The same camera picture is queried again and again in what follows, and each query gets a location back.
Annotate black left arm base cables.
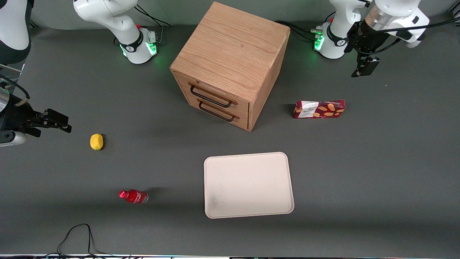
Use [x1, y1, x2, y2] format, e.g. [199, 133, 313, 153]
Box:
[275, 21, 321, 41]

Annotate yellow lemon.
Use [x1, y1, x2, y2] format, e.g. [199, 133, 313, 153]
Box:
[90, 133, 104, 151]

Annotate wooden drawer front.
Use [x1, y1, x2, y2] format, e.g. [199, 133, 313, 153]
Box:
[174, 72, 250, 113]
[187, 96, 250, 131]

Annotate right wrist camera housing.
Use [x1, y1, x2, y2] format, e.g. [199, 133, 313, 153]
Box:
[0, 131, 27, 147]

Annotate wooden drawer cabinet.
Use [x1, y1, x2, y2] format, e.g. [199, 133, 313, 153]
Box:
[170, 1, 291, 132]

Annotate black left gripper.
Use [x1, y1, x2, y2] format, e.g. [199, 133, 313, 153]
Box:
[346, 20, 395, 78]

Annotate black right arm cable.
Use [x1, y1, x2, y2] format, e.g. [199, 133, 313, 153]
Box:
[0, 74, 31, 106]

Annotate white plastic tray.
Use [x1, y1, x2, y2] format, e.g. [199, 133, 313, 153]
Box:
[203, 152, 295, 219]

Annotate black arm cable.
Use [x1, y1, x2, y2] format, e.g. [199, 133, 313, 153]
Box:
[374, 17, 460, 35]
[0, 74, 31, 106]

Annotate red soda bottle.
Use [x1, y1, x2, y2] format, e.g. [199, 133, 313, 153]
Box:
[119, 189, 149, 204]

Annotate black arm base cables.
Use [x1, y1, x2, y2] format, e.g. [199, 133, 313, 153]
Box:
[135, 5, 171, 28]
[275, 21, 321, 41]

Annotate thin black looped table cable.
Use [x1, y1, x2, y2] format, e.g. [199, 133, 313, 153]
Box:
[57, 223, 105, 258]

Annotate black metal drawer handle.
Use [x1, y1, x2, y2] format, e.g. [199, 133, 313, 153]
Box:
[198, 101, 236, 122]
[190, 85, 233, 108]

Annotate red cookie box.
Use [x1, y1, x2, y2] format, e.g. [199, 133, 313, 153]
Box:
[292, 100, 346, 119]

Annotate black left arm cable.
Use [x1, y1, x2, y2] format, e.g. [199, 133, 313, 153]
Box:
[374, 17, 460, 35]

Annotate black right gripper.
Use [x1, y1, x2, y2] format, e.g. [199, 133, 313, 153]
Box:
[0, 96, 72, 138]

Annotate black right arm base cables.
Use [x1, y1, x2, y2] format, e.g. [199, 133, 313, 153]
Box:
[135, 5, 171, 28]

